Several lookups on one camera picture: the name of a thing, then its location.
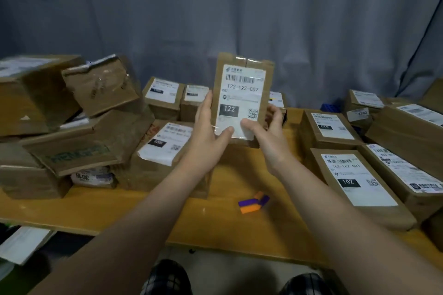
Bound person's left hand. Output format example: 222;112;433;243
181;90;235;175

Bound person's right hand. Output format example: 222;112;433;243
240;103;295;177

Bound brown labelled box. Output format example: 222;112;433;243
211;52;275;147

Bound person's right forearm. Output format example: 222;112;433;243
269;162;443;295

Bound person's left forearm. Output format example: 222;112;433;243
28;162;218;295

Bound orange and purple block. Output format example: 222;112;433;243
238;191;270;215

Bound grey curtain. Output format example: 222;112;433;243
0;0;443;113

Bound pile of cardboard parcels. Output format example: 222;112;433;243
0;53;443;233

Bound white printed mailer bag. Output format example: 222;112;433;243
71;166;118;189

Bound white paper stack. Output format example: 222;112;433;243
0;226;56;266

